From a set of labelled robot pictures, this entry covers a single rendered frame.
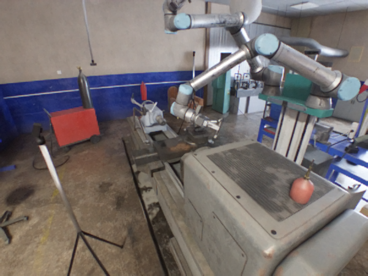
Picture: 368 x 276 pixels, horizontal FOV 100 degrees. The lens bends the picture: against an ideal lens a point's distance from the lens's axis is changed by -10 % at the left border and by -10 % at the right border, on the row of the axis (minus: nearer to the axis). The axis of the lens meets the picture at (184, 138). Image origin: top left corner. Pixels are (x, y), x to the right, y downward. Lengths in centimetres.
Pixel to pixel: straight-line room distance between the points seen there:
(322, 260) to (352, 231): 18
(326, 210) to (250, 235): 28
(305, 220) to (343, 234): 14
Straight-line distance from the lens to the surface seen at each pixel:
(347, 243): 75
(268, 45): 117
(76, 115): 409
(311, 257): 65
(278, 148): 214
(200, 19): 131
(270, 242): 57
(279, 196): 71
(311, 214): 70
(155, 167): 157
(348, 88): 144
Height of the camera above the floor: 178
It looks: 26 degrees down
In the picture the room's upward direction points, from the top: straight up
